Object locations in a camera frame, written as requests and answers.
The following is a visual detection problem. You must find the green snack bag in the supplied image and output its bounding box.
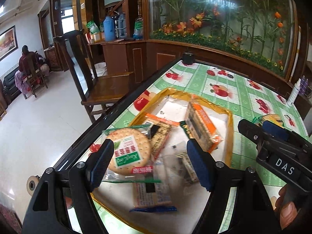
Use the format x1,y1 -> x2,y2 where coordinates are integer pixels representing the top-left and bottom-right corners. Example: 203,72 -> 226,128
86,21 -> 101,35

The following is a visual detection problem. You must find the white round knob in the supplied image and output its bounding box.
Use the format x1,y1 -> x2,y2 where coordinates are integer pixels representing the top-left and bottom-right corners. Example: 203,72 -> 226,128
27,175 -> 39,197

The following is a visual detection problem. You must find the dark wooden chair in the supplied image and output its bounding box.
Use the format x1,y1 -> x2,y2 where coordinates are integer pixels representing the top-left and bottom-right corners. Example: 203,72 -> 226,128
53,30 -> 134,123

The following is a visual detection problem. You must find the yellow rimmed tray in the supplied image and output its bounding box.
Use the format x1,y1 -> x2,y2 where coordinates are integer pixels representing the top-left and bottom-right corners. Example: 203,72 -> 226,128
91,88 -> 234,234

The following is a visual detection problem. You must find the red patterned rug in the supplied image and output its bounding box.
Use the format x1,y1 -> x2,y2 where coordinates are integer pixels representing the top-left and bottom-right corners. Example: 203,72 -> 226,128
0,203 -> 22,234

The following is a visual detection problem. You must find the round cracker packet green wrapper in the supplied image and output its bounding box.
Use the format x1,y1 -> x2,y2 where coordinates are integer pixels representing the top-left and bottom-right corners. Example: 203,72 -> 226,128
101,124 -> 162,183

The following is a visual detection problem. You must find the small white orange carton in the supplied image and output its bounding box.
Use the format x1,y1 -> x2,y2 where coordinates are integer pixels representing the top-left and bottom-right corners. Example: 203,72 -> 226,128
89,33 -> 105,43

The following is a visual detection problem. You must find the pink cloth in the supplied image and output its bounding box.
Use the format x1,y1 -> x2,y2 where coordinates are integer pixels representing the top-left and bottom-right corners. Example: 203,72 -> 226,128
15,69 -> 31,95

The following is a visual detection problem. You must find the black sofa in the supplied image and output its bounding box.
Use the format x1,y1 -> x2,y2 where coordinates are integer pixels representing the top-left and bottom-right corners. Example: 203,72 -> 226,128
1,73 -> 21,103

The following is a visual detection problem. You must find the clear cracker packet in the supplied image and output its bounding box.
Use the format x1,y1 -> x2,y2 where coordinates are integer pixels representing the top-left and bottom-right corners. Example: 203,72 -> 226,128
168,151 -> 199,183

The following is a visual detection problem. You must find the long orange-edged cracker packet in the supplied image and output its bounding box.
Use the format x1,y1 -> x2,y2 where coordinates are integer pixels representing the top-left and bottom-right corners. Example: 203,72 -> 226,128
141,113 -> 179,161

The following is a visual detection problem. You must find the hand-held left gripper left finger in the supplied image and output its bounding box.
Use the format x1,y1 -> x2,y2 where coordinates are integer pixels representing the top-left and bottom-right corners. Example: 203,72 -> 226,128
21,138 -> 115,234

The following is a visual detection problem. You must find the white spray bottle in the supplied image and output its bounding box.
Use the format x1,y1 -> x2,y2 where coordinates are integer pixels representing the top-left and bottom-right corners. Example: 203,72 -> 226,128
286,78 -> 301,107

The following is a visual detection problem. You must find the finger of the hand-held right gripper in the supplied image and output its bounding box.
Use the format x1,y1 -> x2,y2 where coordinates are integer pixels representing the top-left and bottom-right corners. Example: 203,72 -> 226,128
238,119 -> 267,147
262,121 -> 289,140

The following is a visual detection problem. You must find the dark green snack packet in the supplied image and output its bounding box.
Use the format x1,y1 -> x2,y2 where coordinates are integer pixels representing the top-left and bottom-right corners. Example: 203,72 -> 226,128
180,121 -> 193,137

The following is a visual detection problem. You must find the purple spray can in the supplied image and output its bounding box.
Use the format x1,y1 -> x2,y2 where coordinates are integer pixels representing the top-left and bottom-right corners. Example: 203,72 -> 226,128
300,75 -> 309,95

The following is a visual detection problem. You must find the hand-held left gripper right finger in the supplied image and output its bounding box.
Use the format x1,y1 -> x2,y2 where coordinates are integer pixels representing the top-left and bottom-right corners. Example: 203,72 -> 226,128
186,138 -> 283,234

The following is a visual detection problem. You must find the blue-edged cracker packet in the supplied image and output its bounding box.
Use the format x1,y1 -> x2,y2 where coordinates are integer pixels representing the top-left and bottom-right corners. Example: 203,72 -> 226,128
129,161 -> 178,212

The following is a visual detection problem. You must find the framed wall picture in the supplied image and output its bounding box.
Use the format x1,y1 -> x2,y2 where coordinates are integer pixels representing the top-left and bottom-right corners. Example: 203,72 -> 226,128
0,25 -> 19,60

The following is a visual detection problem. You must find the wooden cabinet with flower display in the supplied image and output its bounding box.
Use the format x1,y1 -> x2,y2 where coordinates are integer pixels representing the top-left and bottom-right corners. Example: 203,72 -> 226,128
71,0 -> 312,95

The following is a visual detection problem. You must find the yellow-label cracker packet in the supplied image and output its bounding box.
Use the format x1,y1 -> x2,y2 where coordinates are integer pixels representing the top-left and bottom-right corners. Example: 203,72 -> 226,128
252,114 -> 284,127

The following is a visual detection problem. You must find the black round jar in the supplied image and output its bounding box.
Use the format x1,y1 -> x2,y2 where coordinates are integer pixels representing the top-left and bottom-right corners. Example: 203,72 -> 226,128
182,52 -> 195,65

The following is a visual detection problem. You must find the person's right hand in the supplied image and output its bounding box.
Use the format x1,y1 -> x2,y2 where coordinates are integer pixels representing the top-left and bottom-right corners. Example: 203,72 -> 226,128
273,184 -> 305,232

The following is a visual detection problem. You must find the blue thermos jug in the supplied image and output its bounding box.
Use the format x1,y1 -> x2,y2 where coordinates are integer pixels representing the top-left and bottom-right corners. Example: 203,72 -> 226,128
103,16 -> 115,42

